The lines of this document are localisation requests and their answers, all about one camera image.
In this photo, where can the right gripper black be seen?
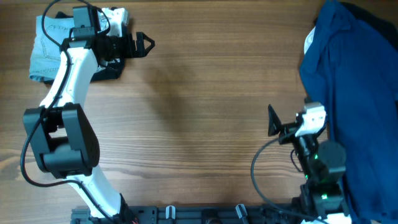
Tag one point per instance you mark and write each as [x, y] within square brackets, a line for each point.
[288, 127]

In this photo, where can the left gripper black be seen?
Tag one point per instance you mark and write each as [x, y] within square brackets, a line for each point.
[140, 51]

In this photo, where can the light blue denim shorts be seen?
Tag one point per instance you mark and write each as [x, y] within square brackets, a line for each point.
[45, 57]

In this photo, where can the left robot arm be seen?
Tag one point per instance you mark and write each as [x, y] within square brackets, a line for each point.
[58, 131]

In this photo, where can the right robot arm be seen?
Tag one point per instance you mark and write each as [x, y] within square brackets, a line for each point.
[323, 164]

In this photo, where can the folded black garment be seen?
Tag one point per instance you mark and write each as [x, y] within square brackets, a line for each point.
[106, 70]

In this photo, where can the white garment under pile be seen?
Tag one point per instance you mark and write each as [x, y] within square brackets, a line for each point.
[308, 40]

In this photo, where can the dark blue shirt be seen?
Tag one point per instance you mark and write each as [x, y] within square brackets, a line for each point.
[351, 69]

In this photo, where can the black garment top right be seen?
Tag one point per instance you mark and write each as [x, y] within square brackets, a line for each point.
[385, 28]

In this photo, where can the right white rail clip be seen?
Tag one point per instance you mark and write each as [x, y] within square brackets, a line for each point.
[242, 213]

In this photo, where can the white rail clip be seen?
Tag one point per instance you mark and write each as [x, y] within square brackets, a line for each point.
[170, 212]
[242, 213]

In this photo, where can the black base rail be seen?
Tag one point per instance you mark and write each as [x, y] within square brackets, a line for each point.
[201, 215]

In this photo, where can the left white rail clip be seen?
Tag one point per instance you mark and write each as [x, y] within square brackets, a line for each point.
[170, 212]

